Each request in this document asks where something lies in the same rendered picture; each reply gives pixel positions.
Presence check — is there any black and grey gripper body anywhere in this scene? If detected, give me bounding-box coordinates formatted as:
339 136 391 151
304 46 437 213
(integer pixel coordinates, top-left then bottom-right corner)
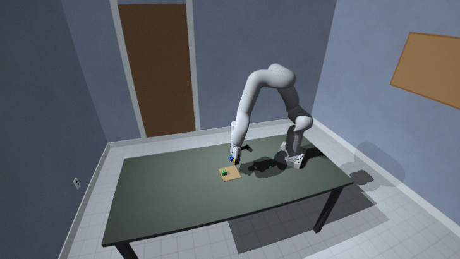
231 145 241 159

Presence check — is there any tan flat mat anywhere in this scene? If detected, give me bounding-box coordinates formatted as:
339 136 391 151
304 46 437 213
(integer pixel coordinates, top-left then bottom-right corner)
219 166 241 182

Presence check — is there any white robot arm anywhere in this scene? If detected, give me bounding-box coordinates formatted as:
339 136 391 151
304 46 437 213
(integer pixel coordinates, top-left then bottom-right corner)
231 64 313 160

